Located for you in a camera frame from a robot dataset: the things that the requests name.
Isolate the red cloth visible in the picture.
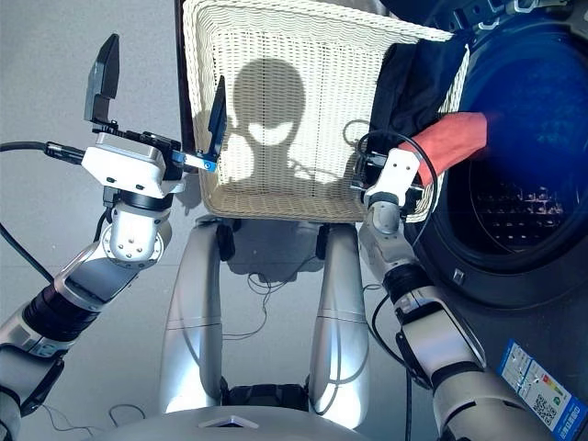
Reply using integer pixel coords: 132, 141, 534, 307
397, 111, 489, 187

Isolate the black cloth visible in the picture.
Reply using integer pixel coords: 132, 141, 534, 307
369, 39, 470, 140

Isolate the pale woven laundry basket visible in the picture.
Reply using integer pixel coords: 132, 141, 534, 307
182, 0, 470, 225

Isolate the grey washing machine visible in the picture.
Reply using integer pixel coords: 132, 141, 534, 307
376, 0, 588, 441

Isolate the black stand leg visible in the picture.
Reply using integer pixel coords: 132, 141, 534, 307
315, 223, 333, 259
215, 223, 236, 262

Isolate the black robot waist joint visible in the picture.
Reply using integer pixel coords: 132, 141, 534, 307
220, 376, 314, 413

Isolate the silver robot torso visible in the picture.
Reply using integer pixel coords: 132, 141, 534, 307
91, 403, 443, 441

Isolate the blue energy label sticker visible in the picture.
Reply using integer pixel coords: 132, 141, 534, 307
495, 339, 578, 438

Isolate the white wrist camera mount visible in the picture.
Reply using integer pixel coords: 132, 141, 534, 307
81, 132, 187, 200
362, 147, 422, 209

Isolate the thin grey wrist wire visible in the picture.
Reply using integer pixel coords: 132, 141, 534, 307
342, 119, 373, 153

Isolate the thin floor wire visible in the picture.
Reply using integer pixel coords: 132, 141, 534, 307
40, 402, 149, 434
246, 269, 300, 342

